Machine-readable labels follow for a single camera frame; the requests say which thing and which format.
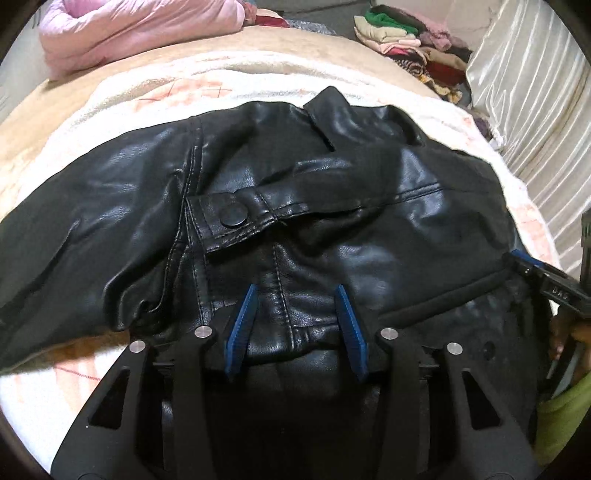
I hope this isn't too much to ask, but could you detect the black leather jacket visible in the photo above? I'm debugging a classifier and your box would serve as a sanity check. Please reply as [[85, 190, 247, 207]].
[[0, 85, 557, 480]]

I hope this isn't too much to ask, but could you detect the person's right hand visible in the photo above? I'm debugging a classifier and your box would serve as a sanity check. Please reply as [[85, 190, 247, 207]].
[[549, 311, 578, 363]]

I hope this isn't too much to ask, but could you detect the red patterned cloth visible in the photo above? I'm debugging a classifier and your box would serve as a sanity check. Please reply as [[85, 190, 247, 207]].
[[245, 2, 289, 29]]

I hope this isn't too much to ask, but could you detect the white blanket with pink print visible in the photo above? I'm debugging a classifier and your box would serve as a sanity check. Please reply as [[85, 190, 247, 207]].
[[0, 50, 561, 462]]

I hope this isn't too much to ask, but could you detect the cream satin cover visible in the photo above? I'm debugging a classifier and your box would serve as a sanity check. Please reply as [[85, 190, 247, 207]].
[[464, 0, 591, 278]]

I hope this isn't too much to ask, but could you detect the pink quilt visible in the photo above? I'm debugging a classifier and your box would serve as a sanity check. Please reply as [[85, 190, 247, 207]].
[[38, 0, 259, 81]]

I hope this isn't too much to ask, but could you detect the pile of folded clothes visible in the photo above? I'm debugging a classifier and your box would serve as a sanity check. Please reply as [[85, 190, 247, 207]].
[[353, 4, 476, 104]]

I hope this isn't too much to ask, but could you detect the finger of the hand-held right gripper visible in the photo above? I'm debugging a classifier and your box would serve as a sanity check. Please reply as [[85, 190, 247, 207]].
[[503, 249, 591, 320]]

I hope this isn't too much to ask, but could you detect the beige bed sheet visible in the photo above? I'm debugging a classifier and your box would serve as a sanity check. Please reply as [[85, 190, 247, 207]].
[[0, 21, 444, 185]]

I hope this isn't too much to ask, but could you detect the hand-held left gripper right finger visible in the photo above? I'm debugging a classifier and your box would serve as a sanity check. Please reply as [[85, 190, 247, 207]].
[[335, 284, 542, 480]]

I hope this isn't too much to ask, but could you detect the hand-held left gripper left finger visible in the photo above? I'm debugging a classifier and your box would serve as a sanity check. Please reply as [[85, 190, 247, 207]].
[[50, 283, 259, 480]]

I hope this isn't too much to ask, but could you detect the person's right forearm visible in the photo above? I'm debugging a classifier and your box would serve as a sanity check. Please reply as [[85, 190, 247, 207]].
[[533, 382, 591, 468]]

